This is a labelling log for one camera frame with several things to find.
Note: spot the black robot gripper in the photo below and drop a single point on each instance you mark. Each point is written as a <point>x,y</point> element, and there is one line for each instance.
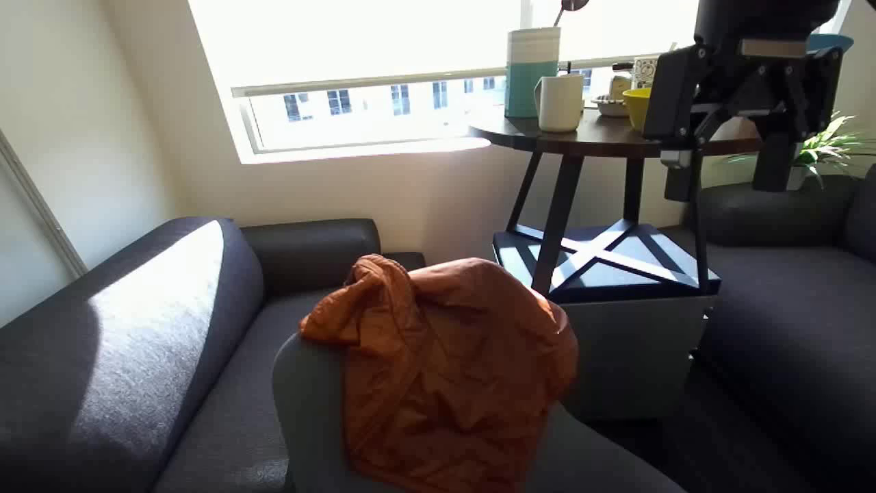
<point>784,87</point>

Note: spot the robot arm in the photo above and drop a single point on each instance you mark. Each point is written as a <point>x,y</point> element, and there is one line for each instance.
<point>721,21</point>

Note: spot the yellow bowl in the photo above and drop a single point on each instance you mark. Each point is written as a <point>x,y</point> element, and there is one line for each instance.
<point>635,106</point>

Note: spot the white mug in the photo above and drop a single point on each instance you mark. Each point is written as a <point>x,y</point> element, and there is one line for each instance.
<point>559,101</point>

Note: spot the green potted plant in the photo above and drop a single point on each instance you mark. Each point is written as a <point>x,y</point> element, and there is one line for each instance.
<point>834,147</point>

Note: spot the glass spice jar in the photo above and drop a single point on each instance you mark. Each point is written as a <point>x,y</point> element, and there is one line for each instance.
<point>620,79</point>

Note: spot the blue patterned white plate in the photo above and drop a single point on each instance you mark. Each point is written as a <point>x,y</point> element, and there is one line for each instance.
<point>611,104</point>

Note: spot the metal spoon in canister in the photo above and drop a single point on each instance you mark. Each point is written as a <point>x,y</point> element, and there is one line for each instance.
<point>564,5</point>

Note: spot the round dark wooden table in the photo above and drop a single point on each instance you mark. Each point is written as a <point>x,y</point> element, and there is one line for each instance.
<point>591,145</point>

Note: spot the teal and white ribbed canister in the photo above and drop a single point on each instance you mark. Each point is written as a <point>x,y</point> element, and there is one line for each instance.
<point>533,53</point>

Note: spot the white cabinet with navy cushion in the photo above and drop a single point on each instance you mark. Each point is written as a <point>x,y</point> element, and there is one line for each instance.
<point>635,302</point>

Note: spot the dark grey couch right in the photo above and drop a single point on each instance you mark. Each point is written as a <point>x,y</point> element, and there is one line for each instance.
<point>794,317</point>

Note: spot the orange jacket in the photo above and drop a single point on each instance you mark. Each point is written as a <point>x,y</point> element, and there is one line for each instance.
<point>446,371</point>

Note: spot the dark grey sofa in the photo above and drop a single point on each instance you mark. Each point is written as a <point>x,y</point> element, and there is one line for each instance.
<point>152,372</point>

